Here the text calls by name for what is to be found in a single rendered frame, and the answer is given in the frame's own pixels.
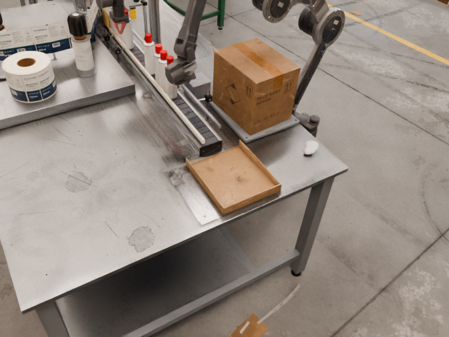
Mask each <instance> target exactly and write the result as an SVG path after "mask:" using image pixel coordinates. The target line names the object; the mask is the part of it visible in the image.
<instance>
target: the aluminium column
mask: <svg viewBox="0 0 449 337"><path fill-rule="evenodd" d="M148 16H149V26H150V33H151V34H152V41H153V42H154V48H155V45H156V44H158V43H159V44H161V34H160V10H159V0H148ZM150 17H151V19H150ZM151 27H152V29H151ZM155 52H156V48H155Z"/></svg>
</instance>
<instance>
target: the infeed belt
mask: <svg viewBox="0 0 449 337"><path fill-rule="evenodd" d="M103 27H104V28H105V29H106V30H107V32H108V33H109V34H110V35H112V34H111V33H110V31H109V29H108V28H107V27H106V26H105V25H103ZM113 39H114V41H115V42H116V43H117V44H118V45H119V46H120V47H121V49H122V48H123V47H122V46H121V45H120V44H119V43H118V42H117V40H116V39H115V38H114V37H113ZM130 51H131V52H132V54H133V55H134V56H135V57H136V59H137V60H138V61H139V62H140V63H141V64H142V65H143V67H144V68H145V69H146V66H145V58H144V54H143V53H142V51H141V50H140V49H139V48H138V47H137V45H136V44H135V43H134V49H131V50H130ZM124 53H125V54H126V55H127V56H128V57H129V58H130V60H131V61H132V62H133V64H134V65H135V66H136V67H137V68H138V69H139V71H140V72H141V73H142V75H143V76H144V77H145V78H146V79H147V80H148V82H149V83H150V84H151V86H152V87H153V88H154V89H155V90H156V91H157V92H158V94H159V95H160V97H161V98H162V99H163V100H164V101H165V102H166V104H167V105H168V106H169V107H170V109H171V110H172V111H173V113H175V115H176V116H177V117H178V118H179V120H180V121H181V122H182V123H183V125H185V127H186V128H187V129H188V131H189V132H190V133H191V135H193V137H194V138H195V139H196V140H197V142H198V143H199V144H200V145H201V147H205V146H208V145H211V144H214V143H216V142H220V140H219V139H218V138H217V137H216V136H215V135H214V134H213V133H212V131H211V130H210V129H209V128H208V126H207V125H206V124H205V123H204V122H203V121H202V120H201V119H200V118H199V117H198V115H197V114H196V113H195V112H194V110H193V109H192V108H191V107H190V106H189V105H188V104H187V103H186V102H185V101H184V99H183V98H182V97H181V96H180V94H178V92H177V98H176V99H174V100H172V101H173V102H174V103H175V105H176V106H177V107H178V108H179V110H180V111H181V112H182V113H183V114H184V115H185V116H186V118H187V119H188V120H189V121H190V123H191V124H192V125H193V126H194V127H195V128H196V130H197V131H198V132H199V133H200V135H201V136H202V137H203V138H204V139H205V143H204V144H202V143H201V142H200V141H199V139H198V138H197V137H196V136H195V135H194V133H193V132H192V131H191V129H190V128H189V127H188V126H187V125H186V124H185V123H184V121H183V120H182V118H181V117H180V116H179V115H178V114H177V113H176V112H175V110H174V109H173V108H172V106H171V105H170V104H169V103H168V102H167V101H166V99H165V98H164V97H163V96H162V94H161V93H160V92H159V91H158V90H157V89H156V87H155V86H154V85H153V84H152V82H151V81H150V80H149V79H148V78H147V77H146V75H145V74H144V73H143V71H142V70H141V69H140V68H139V67H138V66H137V65H136V63H135V62H134V61H133V59H132V58H131V57H130V56H129V55H128V54H127V52H126V51H125V50H124Z"/></svg>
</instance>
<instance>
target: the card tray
mask: <svg viewBox="0 0 449 337"><path fill-rule="evenodd" d="M186 166H187V168H188V169H189V170H190V172H191V173H192V174H193V175H194V177H195V178H196V180H197V181H198V182H199V183H200V185H201V186H202V188H203V189H204V190H205V191H206V193H207V194H208V196H209V197H210V198H211V199H212V201H213V202H214V204H215V205H216V206H217V207H218V209H219V210H220V212H221V213H222V214H223V215H226V214H228V213H230V212H233V211H235V210H237V209H240V208H242V207H244V206H247V205H249V204H251V203H254V202H256V201H258V200H261V199H263V198H265V197H268V196H270V195H272V194H274V193H277V192H279V191H280V190H281V183H280V182H279V181H278V180H277V179H276V178H275V176H274V175H273V174H272V173H271V172H270V171H269V170H268V169H267V167H266V166H265V165H264V164H263V163H262V162H261V161H260V160H259V159H258V158H257V157H256V156H255V155H254V154H253V153H252V152H251V151H250V149H249V148H248V147H247V146H246V145H245V144H244V143H243V142H242V141H241V139H240V140H239V145H238V146H237V147H234V148H231V149H229V150H226V151H223V152H220V153H218V154H214V155H212V156H209V157H206V158H204V159H201V160H198V161H196V162H192V163H190V162H189V161H188V159H187V158H186Z"/></svg>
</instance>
